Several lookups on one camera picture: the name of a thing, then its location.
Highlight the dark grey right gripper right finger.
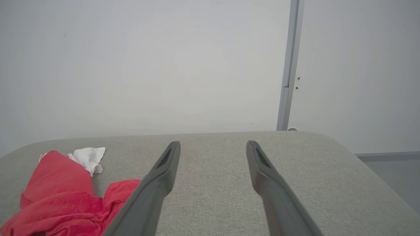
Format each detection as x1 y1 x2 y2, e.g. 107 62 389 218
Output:
246 140 324 236

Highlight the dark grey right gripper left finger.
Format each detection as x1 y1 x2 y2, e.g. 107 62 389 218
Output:
102 141 181 236

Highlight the red jersey with white sleeves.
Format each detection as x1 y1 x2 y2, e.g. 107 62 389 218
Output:
0 147 141 236

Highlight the grey metal post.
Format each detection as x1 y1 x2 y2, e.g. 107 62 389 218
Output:
276 0 305 131

